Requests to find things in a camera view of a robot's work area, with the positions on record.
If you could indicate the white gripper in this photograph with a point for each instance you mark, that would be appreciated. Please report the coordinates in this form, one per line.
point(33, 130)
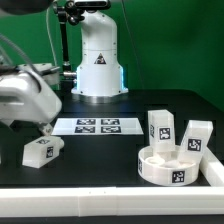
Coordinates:
point(25, 96)

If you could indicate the white round stool seat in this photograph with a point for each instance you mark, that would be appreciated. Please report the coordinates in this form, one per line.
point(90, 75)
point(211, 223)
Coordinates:
point(155, 169)

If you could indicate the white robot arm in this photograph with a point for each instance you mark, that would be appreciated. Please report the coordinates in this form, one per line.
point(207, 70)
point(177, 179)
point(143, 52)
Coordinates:
point(99, 76)

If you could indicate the white fiducial marker sheet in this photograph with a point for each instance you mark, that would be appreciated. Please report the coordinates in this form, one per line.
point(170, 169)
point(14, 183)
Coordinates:
point(97, 126)

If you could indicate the white L-shaped obstacle fence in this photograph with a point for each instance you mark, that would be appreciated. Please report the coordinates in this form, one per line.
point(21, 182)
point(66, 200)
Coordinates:
point(124, 201)

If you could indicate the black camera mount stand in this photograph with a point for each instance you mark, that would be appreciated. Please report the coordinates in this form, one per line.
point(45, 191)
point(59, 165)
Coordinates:
point(66, 40)

